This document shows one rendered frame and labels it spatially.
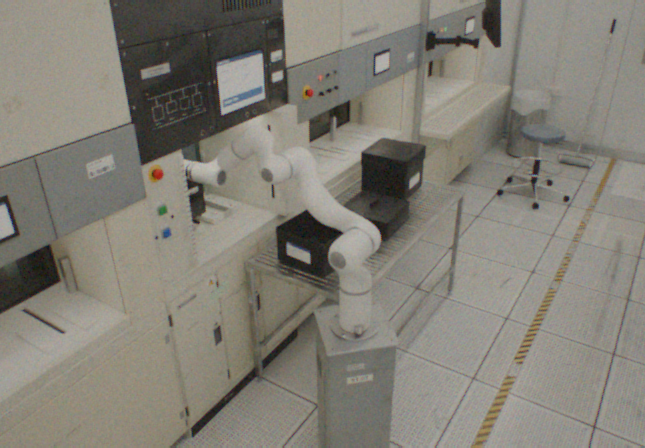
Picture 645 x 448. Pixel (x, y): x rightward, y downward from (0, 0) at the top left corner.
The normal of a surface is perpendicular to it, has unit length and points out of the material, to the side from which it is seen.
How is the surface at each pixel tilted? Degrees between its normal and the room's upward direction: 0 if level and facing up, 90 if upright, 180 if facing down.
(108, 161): 90
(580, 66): 90
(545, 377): 0
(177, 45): 90
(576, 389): 0
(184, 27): 90
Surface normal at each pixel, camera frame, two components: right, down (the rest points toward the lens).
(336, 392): 0.21, 0.47
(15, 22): 0.84, 0.26
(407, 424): -0.01, -0.88
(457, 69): -0.54, 0.41
